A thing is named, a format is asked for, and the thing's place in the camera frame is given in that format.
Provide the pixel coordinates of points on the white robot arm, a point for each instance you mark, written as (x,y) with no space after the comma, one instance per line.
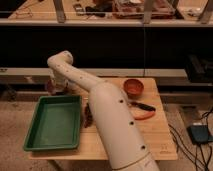
(120,135)

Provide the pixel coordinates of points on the orange bowl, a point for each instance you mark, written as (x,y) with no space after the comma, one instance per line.
(133,87)

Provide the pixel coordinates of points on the purple bowl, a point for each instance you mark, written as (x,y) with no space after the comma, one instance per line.
(55,89)

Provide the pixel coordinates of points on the bunch of dark grapes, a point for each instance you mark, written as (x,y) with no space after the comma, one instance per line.
(88,117)

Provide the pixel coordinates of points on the wooden table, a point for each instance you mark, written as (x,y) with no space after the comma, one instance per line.
(154,130)

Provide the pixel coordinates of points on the green plastic tray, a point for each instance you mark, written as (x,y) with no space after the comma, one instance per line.
(55,124)

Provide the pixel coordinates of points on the red tray on shelf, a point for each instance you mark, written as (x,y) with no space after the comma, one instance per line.
(135,8)

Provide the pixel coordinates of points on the black power box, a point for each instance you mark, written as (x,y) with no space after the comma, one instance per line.
(199,134)

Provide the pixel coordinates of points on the black handled knife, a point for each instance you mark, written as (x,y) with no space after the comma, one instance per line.
(143,106)

